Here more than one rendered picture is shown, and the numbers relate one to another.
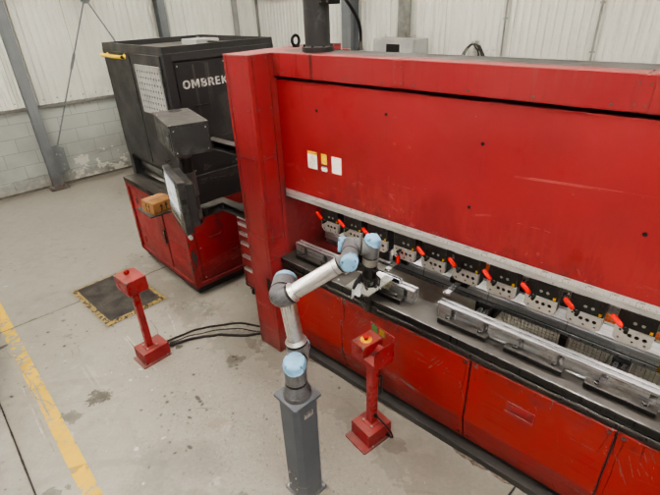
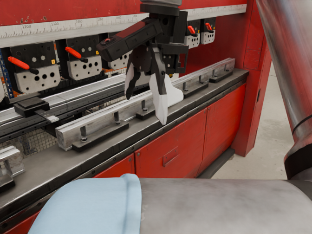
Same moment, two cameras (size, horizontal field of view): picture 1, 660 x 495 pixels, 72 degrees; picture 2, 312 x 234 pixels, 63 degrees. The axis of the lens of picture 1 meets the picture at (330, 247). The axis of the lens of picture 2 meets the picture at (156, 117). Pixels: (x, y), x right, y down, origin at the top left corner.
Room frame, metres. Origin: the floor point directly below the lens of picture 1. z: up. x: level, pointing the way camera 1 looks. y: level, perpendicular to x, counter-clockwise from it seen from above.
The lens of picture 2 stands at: (1.87, 0.31, 1.50)
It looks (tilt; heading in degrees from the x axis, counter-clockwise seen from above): 26 degrees down; 267
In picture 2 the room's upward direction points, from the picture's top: straight up
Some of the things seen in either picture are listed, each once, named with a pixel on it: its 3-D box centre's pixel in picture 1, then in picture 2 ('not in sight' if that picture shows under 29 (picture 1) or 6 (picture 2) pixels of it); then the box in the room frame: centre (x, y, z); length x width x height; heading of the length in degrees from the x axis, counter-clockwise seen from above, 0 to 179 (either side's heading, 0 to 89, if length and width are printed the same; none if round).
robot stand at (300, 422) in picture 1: (302, 443); not in sight; (1.72, 0.20, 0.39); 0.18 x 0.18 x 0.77; 42
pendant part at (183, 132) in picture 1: (190, 178); not in sight; (3.00, 0.95, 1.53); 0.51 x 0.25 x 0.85; 29
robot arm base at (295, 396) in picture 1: (297, 386); not in sight; (1.72, 0.20, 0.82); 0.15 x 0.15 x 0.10
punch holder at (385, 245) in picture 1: (380, 236); not in sight; (2.53, -0.32, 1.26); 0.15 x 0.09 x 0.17; 47
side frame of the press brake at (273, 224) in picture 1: (297, 206); not in sight; (3.31, 0.24, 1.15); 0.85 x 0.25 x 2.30; 137
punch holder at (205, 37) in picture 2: not in sight; (204, 29); (1.43, -1.48, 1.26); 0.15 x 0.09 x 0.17; 47
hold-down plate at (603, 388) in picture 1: (619, 396); (194, 89); (1.51, -1.32, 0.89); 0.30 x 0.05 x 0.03; 47
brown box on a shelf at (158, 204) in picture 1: (156, 202); not in sight; (3.76, 1.53, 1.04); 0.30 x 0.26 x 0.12; 42
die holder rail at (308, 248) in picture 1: (322, 256); not in sight; (2.89, 0.06, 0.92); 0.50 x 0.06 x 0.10; 47
